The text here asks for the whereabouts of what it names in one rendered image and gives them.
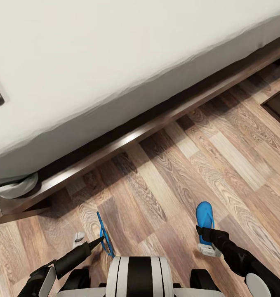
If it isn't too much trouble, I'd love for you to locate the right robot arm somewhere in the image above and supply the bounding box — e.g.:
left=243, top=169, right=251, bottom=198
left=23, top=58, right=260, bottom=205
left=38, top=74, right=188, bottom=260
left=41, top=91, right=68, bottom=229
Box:
left=196, top=226, right=280, bottom=297

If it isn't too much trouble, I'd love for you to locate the robot trunk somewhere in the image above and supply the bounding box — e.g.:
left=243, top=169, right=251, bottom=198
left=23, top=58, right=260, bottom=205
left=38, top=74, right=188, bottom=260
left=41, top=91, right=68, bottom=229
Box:
left=106, top=256, right=174, bottom=297

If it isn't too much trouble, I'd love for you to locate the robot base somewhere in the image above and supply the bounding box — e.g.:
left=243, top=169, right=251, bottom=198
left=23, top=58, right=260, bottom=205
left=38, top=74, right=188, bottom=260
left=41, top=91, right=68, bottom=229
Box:
left=54, top=269, right=226, bottom=297

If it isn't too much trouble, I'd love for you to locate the sandal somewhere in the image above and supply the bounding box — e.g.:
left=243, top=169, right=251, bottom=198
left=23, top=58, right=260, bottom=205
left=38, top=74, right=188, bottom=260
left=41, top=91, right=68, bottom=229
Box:
left=97, top=211, right=115, bottom=259
left=196, top=202, right=215, bottom=246

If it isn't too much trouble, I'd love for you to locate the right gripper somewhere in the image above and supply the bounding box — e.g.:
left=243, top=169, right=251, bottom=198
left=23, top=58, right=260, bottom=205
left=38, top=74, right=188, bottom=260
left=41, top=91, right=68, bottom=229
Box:
left=196, top=226, right=229, bottom=247

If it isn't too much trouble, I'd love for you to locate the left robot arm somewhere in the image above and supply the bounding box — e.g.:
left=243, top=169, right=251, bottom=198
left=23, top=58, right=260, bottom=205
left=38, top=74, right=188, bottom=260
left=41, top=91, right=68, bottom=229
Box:
left=17, top=232, right=105, bottom=297

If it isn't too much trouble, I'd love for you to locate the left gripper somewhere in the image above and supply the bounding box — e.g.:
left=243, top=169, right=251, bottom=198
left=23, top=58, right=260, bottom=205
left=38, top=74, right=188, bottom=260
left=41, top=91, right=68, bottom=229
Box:
left=66, top=235, right=105, bottom=271

